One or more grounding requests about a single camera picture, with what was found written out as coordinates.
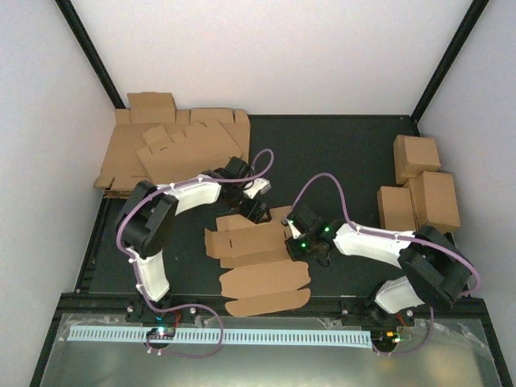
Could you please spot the left controller board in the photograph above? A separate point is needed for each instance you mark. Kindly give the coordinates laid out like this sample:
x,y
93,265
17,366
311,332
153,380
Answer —
x,y
161,333

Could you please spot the white slotted cable duct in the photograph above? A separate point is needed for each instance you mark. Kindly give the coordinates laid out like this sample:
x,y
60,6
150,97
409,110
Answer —
x,y
227,336

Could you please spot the black frame post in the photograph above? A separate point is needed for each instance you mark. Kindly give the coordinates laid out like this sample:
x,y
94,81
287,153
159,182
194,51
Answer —
x,y
76,26
460,37

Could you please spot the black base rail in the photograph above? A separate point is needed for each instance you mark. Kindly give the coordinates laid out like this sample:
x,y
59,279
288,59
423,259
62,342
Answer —
x,y
352,311

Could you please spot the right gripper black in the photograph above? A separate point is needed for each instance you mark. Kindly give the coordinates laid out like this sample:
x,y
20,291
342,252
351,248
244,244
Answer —
x,y
296,254

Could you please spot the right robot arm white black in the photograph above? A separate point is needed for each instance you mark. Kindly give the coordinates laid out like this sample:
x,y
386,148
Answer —
x,y
434,272

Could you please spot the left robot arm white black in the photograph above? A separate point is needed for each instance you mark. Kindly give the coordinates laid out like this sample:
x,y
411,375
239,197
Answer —
x,y
146,219

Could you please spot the folded cardboard box small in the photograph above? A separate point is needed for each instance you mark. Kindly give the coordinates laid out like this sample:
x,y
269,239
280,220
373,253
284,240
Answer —
x,y
395,208

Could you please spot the controller board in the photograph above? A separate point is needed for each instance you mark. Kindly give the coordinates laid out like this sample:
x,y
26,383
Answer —
x,y
392,337
161,333

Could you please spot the right black frame post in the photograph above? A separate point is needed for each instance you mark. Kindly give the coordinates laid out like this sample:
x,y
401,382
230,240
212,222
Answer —
x,y
460,37

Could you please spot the left black frame post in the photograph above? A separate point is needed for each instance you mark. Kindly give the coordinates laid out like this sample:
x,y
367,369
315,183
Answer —
x,y
76,26

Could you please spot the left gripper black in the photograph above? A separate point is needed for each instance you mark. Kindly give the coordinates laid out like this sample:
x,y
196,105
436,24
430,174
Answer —
x,y
256,218

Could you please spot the stack of flat cardboard blanks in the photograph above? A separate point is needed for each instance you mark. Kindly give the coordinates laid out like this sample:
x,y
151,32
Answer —
x,y
121,169

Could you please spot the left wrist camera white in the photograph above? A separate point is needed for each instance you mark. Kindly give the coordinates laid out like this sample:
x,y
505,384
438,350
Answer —
x,y
258,187

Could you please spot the right controller board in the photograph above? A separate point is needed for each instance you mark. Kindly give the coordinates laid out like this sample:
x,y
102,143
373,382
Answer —
x,y
392,337

